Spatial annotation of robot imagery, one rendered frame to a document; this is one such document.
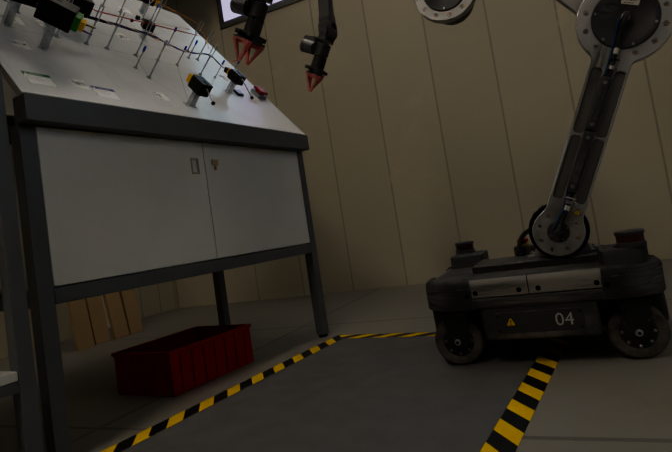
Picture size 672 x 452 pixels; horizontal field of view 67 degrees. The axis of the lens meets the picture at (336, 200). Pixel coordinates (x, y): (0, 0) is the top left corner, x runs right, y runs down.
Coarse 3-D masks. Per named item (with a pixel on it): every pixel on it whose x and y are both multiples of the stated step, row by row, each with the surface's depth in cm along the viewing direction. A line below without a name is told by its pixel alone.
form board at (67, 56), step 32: (0, 0) 153; (96, 0) 204; (128, 0) 229; (0, 32) 137; (32, 32) 148; (64, 32) 161; (96, 32) 176; (128, 32) 195; (160, 32) 219; (192, 32) 248; (0, 64) 124; (32, 64) 133; (64, 64) 143; (96, 64) 156; (128, 64) 170; (160, 64) 187; (192, 64) 209; (224, 64) 236; (64, 96) 129; (96, 96) 139; (128, 96) 151; (224, 96) 200; (288, 128) 214
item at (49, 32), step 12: (48, 0) 136; (60, 0) 140; (36, 12) 137; (48, 12) 137; (60, 12) 138; (72, 12) 139; (48, 24) 141; (60, 24) 140; (48, 36) 143; (48, 48) 145
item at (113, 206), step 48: (48, 144) 126; (96, 144) 138; (144, 144) 151; (192, 144) 168; (48, 192) 125; (96, 192) 135; (144, 192) 148; (192, 192) 164; (48, 240) 123; (96, 240) 133; (144, 240) 146; (192, 240) 161
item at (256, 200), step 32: (224, 160) 179; (256, 160) 194; (288, 160) 212; (224, 192) 177; (256, 192) 191; (288, 192) 209; (224, 224) 174; (256, 224) 188; (288, 224) 205; (224, 256) 172
